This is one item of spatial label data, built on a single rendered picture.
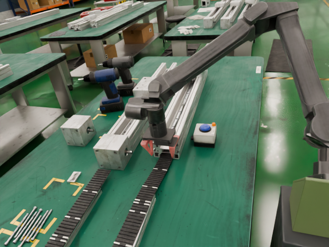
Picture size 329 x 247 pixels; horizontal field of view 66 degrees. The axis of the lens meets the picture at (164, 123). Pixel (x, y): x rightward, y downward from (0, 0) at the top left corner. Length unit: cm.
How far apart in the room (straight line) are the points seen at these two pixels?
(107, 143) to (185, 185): 31
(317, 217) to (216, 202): 26
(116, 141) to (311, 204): 62
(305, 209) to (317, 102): 27
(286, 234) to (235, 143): 39
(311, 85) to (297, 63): 7
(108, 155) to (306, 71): 67
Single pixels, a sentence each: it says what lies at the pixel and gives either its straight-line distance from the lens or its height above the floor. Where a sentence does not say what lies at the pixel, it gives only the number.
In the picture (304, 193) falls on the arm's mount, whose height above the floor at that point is 92.
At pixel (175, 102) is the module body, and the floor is 86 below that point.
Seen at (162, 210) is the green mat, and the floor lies 78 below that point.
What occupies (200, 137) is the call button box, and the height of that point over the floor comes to 83.
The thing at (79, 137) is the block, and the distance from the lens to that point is 112.
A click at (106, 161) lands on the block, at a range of 96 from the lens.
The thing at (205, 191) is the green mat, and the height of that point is 78.
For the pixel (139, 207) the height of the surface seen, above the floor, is 81.
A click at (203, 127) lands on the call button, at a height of 85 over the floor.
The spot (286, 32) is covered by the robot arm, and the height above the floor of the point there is 119.
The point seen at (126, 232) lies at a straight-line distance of 74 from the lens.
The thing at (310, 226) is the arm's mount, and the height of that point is 81.
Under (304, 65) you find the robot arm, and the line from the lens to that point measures 79.
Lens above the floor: 140
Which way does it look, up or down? 32 degrees down
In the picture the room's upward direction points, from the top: 8 degrees counter-clockwise
